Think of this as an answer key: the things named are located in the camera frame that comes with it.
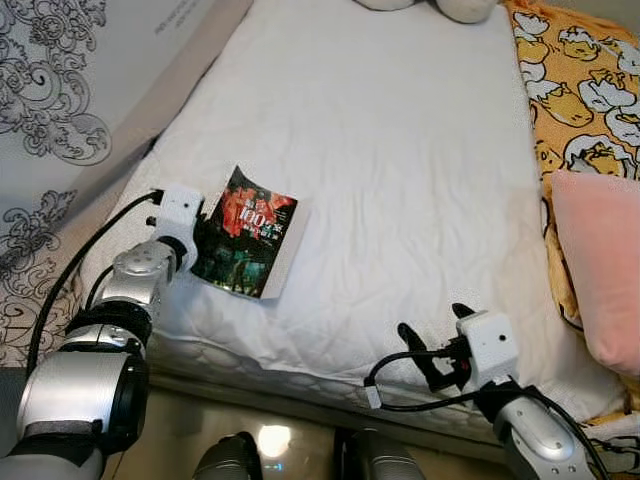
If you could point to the yellow egg print duvet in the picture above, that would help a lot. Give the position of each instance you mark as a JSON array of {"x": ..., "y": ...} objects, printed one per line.
[{"x": 580, "y": 80}]

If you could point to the beige bed frame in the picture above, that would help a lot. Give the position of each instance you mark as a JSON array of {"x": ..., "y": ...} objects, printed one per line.
[{"x": 160, "y": 90}]

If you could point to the pink pillow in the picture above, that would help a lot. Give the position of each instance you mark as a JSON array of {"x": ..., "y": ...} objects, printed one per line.
[{"x": 600, "y": 260}]

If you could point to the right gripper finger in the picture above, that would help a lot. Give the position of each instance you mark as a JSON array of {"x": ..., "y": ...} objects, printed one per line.
[
  {"x": 463, "y": 311},
  {"x": 415, "y": 350}
]

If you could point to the white mattress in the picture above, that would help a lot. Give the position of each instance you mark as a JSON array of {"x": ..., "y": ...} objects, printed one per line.
[{"x": 400, "y": 180}]

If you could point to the robot leg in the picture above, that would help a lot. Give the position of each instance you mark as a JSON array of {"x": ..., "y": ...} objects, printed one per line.
[
  {"x": 228, "y": 462},
  {"x": 380, "y": 462}
]

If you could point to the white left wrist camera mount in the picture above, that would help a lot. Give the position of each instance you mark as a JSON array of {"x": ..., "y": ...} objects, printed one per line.
[{"x": 180, "y": 208}]

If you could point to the paperback book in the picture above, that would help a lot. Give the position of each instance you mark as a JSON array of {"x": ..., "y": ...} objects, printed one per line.
[{"x": 250, "y": 230}]

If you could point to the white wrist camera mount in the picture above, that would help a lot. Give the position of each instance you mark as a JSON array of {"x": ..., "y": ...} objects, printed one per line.
[
  {"x": 490, "y": 345},
  {"x": 180, "y": 208}
]

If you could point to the robot left leg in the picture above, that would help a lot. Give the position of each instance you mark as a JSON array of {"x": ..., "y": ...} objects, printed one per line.
[{"x": 228, "y": 462}]

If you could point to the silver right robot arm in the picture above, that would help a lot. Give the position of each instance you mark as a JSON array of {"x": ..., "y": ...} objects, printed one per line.
[{"x": 540, "y": 435}]

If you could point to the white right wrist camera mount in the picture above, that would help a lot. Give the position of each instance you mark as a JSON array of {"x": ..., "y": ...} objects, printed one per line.
[{"x": 490, "y": 345}]

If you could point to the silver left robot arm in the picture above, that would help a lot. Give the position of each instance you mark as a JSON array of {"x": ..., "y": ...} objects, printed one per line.
[{"x": 80, "y": 390}]

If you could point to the robot right leg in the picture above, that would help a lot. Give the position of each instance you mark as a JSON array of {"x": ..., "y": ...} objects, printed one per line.
[{"x": 380, "y": 462}]

